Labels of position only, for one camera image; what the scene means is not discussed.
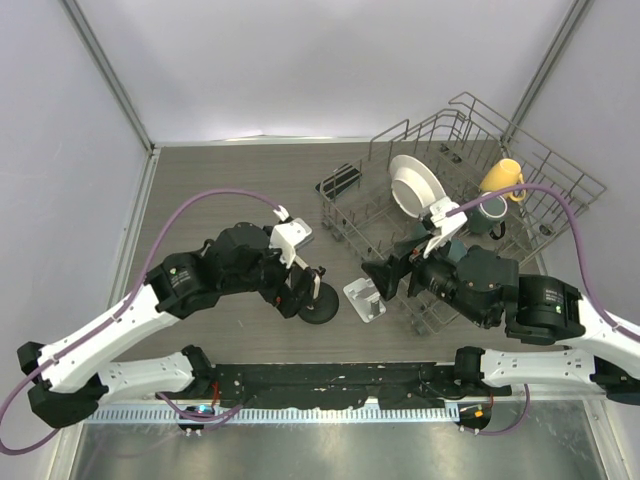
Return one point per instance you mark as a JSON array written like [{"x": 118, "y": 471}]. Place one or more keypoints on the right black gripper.
[{"x": 384, "y": 273}]

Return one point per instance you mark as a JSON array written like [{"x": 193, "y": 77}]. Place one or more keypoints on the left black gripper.
[{"x": 289, "y": 300}]

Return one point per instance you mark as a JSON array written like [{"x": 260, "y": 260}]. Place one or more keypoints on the silver phone stand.
[{"x": 366, "y": 300}]

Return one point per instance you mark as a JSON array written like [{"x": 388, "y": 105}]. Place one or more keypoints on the black round phone stand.
[{"x": 323, "y": 309}]

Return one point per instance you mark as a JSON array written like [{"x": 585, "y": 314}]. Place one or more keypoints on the white cased smartphone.
[{"x": 317, "y": 280}]

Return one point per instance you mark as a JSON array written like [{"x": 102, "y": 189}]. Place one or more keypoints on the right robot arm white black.
[{"x": 581, "y": 344}]

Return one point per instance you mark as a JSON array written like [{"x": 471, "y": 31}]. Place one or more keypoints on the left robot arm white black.
[{"x": 74, "y": 376}]

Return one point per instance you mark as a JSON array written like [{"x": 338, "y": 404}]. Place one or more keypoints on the blue ceramic plate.
[{"x": 451, "y": 249}]

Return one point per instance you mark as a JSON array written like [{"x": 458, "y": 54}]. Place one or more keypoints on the white plate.
[{"x": 415, "y": 188}]

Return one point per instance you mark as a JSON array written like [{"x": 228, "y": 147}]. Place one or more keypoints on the dark green mug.
[{"x": 488, "y": 217}]

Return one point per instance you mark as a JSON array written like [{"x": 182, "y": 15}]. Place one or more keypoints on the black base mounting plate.
[{"x": 339, "y": 386}]

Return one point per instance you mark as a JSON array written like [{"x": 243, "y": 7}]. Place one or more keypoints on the yellow mug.
[{"x": 505, "y": 173}]

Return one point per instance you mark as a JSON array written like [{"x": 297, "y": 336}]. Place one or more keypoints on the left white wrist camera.
[{"x": 288, "y": 238}]

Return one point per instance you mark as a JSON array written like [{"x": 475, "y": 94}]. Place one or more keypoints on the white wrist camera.
[
  {"x": 288, "y": 238},
  {"x": 442, "y": 222}
]

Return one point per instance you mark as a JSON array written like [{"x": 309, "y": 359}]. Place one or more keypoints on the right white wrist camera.
[{"x": 442, "y": 222}]

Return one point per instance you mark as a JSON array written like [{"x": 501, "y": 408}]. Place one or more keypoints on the slotted cable duct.
[{"x": 369, "y": 413}]

